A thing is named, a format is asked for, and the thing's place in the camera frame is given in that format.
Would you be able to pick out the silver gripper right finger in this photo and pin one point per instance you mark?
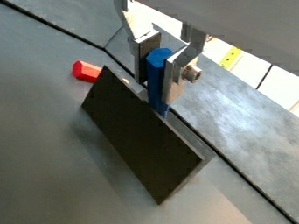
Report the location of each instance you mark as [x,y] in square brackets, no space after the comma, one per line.
[180,65]

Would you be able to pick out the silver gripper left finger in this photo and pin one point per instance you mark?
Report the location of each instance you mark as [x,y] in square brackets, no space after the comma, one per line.
[143,37]

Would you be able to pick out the blue hexagonal peg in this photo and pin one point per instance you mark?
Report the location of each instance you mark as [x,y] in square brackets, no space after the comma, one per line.
[155,78]

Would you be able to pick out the black angle fixture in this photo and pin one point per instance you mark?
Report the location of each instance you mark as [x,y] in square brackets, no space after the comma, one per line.
[161,151]

